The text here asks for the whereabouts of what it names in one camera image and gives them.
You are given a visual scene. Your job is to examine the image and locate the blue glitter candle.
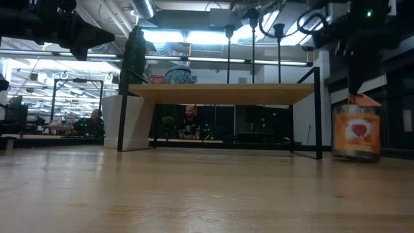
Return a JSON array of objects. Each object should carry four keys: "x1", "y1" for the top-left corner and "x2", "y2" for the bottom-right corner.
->
[{"x1": 164, "y1": 65, "x2": 196, "y2": 84}]

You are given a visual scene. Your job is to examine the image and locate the tin can orange label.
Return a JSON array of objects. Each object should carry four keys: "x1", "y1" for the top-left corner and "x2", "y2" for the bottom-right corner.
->
[{"x1": 331, "y1": 93, "x2": 382, "y2": 162}]

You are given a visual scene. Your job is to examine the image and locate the green cactus in white pot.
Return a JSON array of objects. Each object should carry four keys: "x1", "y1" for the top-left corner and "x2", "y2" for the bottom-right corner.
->
[{"x1": 102, "y1": 25, "x2": 156, "y2": 150}]

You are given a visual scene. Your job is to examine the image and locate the long ceiling light bar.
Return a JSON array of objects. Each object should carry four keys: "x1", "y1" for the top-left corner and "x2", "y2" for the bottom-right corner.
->
[{"x1": 0, "y1": 48, "x2": 314, "y2": 68}]

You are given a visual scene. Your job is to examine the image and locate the pink glitter candle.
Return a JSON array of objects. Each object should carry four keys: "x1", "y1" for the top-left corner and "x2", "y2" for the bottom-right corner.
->
[{"x1": 148, "y1": 74, "x2": 168, "y2": 85}]

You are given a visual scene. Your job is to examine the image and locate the black metal candlestick holder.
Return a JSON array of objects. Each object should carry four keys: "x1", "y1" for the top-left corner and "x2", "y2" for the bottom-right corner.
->
[
  {"x1": 272, "y1": 23, "x2": 286, "y2": 85},
  {"x1": 224, "y1": 24, "x2": 236, "y2": 85},
  {"x1": 246, "y1": 8, "x2": 261, "y2": 85}
]

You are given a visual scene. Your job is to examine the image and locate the small green plant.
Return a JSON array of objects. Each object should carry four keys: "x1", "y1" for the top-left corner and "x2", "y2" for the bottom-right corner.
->
[{"x1": 161, "y1": 115, "x2": 176, "y2": 139}]

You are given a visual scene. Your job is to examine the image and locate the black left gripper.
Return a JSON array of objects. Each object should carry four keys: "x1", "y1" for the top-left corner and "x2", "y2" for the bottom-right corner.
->
[{"x1": 40, "y1": 0, "x2": 116, "y2": 49}]

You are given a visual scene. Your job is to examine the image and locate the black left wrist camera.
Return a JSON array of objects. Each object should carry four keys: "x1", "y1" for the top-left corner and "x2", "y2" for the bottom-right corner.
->
[{"x1": 69, "y1": 45, "x2": 93, "y2": 61}]

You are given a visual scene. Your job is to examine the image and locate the silver ceiling duct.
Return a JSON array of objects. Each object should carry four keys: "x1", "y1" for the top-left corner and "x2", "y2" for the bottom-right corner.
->
[{"x1": 129, "y1": 0, "x2": 157, "y2": 19}]

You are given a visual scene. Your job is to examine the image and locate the wooden shelf riser black legs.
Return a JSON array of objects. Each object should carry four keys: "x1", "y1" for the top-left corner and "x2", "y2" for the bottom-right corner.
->
[{"x1": 116, "y1": 66, "x2": 323, "y2": 161}]

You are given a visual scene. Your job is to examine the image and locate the person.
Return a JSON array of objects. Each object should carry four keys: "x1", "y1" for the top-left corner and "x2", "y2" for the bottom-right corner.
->
[
  {"x1": 72, "y1": 109, "x2": 106, "y2": 137},
  {"x1": 179, "y1": 105, "x2": 201, "y2": 140}
]

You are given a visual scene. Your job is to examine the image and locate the black background station frame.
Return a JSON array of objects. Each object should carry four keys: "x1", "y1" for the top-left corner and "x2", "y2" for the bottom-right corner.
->
[{"x1": 50, "y1": 78, "x2": 104, "y2": 126}]

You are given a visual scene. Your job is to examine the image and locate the dark computer monitor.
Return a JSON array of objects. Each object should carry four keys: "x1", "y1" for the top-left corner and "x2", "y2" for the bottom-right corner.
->
[{"x1": 5, "y1": 95, "x2": 29, "y2": 135}]

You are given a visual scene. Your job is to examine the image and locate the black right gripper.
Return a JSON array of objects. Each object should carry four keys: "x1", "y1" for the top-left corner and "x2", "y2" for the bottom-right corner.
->
[{"x1": 344, "y1": 28, "x2": 397, "y2": 95}]

